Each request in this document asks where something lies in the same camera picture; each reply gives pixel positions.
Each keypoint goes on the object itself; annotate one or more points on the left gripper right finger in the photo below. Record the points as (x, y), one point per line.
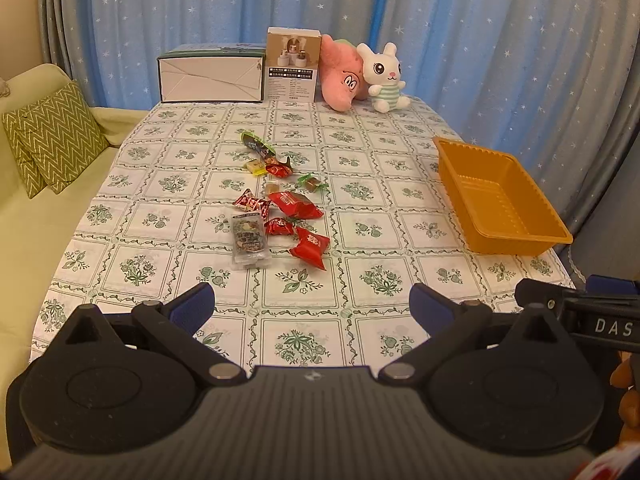
(453, 329)

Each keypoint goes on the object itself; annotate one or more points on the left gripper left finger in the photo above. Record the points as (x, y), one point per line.
(170, 329)

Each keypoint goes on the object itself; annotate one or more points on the clear silver snack packet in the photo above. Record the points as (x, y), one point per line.
(249, 241)

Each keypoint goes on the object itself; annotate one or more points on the small red candy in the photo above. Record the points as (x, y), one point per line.
(279, 227)

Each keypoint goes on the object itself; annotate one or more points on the red patterned candy packet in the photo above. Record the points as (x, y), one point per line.
(247, 201)

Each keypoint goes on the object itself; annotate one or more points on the long red snack packet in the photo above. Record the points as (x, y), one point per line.
(297, 206)

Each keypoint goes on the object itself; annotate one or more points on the yellow candy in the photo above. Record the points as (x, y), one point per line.
(256, 167)

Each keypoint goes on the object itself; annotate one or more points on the red orange candy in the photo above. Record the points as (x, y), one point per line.
(277, 168)

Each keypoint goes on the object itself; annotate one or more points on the green candy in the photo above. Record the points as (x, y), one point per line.
(311, 183)

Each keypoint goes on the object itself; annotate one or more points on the dark green snack stick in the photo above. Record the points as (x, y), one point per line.
(256, 144)

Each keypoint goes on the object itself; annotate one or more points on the right hand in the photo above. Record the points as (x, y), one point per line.
(623, 379)

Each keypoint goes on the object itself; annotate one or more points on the orange plastic tray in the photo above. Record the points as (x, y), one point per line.
(499, 206)

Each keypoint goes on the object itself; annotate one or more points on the green floral tablecloth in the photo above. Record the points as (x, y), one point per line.
(310, 227)

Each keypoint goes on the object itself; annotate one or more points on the small brown candy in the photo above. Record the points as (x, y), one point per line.
(271, 187)

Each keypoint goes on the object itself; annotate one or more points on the cream sofa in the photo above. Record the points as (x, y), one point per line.
(34, 233)

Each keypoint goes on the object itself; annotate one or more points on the green chevron cushion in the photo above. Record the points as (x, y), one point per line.
(53, 140)

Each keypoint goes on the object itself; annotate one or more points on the white green cardboard box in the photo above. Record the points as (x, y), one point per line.
(207, 73)

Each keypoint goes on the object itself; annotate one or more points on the blue star curtain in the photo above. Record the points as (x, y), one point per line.
(553, 82)

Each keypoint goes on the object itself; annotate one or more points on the white bunny plush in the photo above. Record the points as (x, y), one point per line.
(382, 73)

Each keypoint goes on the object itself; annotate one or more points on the pink star plush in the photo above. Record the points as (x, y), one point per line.
(341, 74)

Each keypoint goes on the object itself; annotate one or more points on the tan product box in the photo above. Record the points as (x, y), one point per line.
(291, 64)

